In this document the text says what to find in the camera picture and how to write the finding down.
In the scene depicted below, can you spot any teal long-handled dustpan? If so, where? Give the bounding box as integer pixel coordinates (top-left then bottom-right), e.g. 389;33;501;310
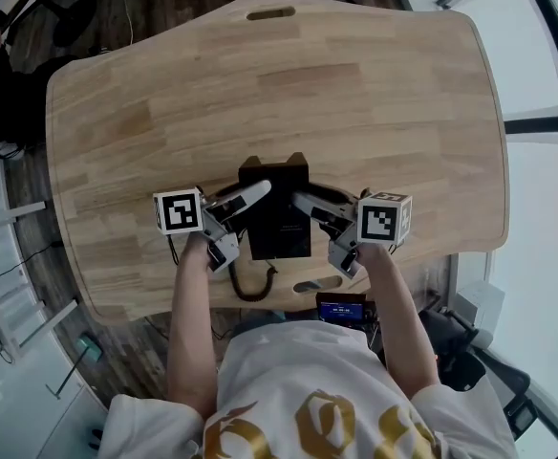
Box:
45;331;106;400

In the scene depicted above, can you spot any white desk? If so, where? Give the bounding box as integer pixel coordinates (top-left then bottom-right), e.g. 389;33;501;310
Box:
0;198;79;365

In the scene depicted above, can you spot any black window frame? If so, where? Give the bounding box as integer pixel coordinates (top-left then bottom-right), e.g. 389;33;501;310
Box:
402;0;558;136

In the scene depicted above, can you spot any black mesh office chair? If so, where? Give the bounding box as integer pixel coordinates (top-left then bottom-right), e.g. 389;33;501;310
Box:
419;298;536;437

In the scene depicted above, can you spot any person's right forearm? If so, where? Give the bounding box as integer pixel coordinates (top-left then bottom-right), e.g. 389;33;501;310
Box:
357;244;442;399

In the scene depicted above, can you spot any white gold-print t-shirt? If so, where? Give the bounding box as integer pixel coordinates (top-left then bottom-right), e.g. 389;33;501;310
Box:
97;320;519;459

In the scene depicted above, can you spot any person's left forearm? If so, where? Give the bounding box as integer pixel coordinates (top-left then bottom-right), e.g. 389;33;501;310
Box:
166;234;221;420

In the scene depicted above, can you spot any small black screen device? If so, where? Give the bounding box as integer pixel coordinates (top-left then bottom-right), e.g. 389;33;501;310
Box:
314;292;376;328

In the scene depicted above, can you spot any round dark side table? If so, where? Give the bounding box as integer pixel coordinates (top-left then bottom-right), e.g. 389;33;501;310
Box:
0;0;99;48

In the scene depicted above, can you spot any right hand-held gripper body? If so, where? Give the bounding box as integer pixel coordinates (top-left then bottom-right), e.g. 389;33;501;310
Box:
326;190;414;281

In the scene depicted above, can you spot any black braided cable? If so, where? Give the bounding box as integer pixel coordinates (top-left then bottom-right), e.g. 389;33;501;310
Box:
229;257;281;303

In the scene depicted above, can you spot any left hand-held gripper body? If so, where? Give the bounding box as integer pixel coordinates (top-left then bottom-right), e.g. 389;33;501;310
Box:
152;187;241;274

